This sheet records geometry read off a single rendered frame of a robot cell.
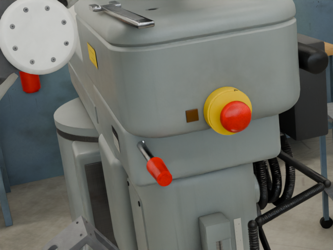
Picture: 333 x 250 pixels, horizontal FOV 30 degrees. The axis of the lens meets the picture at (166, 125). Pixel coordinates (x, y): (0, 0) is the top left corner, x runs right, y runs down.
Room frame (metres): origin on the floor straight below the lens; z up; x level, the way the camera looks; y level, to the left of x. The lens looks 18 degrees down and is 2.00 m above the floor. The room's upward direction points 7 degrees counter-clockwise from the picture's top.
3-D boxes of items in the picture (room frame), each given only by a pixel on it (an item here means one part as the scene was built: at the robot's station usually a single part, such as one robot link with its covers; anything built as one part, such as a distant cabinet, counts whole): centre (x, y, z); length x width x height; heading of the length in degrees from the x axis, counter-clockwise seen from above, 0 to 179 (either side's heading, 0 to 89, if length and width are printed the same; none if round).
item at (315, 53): (1.05, -0.17, 1.79); 0.45 x 0.04 x 0.04; 12
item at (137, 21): (0.80, 0.04, 1.89); 0.24 x 0.04 x 0.01; 15
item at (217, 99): (0.76, -0.08, 1.76); 0.06 x 0.02 x 0.06; 102
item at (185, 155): (1.02, -0.02, 1.68); 0.34 x 0.24 x 0.10; 12
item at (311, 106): (1.35, -0.29, 1.62); 0.20 x 0.09 x 0.21; 12
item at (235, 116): (0.74, -0.09, 1.76); 0.04 x 0.03 x 0.04; 102
